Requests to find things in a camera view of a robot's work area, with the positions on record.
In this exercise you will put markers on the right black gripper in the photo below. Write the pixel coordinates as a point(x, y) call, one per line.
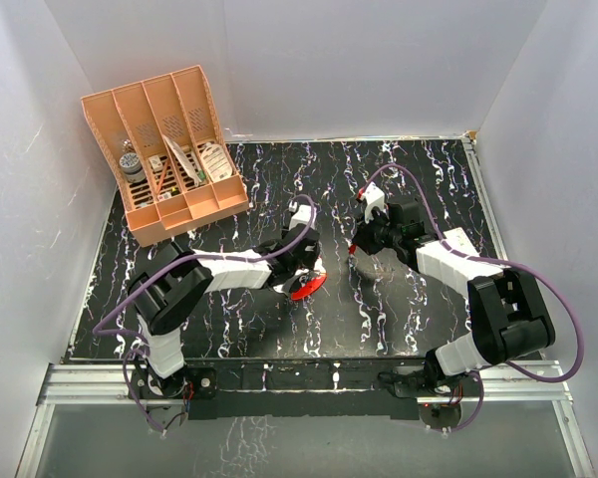
point(363, 234)

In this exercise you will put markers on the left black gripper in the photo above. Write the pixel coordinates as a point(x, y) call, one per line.
point(307, 262)

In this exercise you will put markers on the steel key holder red handle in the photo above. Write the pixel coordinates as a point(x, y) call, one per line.
point(304, 283)

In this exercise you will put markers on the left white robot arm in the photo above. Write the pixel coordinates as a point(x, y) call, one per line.
point(165, 293)

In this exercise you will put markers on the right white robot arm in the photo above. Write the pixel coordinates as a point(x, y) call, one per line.
point(508, 316)

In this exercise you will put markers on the white box red label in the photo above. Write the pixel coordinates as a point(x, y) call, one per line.
point(461, 241)

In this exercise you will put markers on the white labelled packet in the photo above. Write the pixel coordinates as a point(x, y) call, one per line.
point(215, 161)

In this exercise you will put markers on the white paper card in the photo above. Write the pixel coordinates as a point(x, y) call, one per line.
point(183, 160)

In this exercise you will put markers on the red pencil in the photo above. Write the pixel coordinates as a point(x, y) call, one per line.
point(162, 177)

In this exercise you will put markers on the small white eraser block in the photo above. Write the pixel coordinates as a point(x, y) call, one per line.
point(155, 163)

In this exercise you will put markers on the peach desk organizer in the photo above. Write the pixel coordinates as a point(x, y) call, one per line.
point(133, 118)

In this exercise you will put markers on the small grey jar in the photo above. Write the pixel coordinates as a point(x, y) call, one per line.
point(132, 168)

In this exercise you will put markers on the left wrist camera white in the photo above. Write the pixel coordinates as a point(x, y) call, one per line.
point(301, 215)

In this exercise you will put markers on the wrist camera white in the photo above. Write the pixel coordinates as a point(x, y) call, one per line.
point(301, 215)
point(372, 198)

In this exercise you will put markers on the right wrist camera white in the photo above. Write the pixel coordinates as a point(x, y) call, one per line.
point(372, 198)

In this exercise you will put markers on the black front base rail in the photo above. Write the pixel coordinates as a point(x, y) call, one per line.
point(298, 387)

